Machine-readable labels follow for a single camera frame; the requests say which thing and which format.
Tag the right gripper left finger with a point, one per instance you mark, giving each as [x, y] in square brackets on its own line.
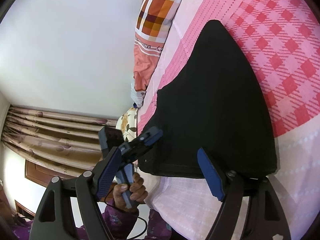
[54, 217]

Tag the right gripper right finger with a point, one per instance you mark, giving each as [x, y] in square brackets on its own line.
[264, 217]

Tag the black jeans pant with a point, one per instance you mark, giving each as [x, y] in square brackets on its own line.
[214, 103]

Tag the purple sleeved left forearm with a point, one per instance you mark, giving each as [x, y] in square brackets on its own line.
[121, 224]

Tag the floral cream pillow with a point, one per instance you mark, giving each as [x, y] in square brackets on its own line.
[127, 123]

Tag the beige floral curtain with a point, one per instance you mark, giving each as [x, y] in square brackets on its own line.
[65, 143]

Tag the orange plaid folded quilt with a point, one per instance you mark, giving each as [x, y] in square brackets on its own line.
[153, 24]

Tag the pink patterned bedsheet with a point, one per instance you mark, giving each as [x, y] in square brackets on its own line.
[280, 39]

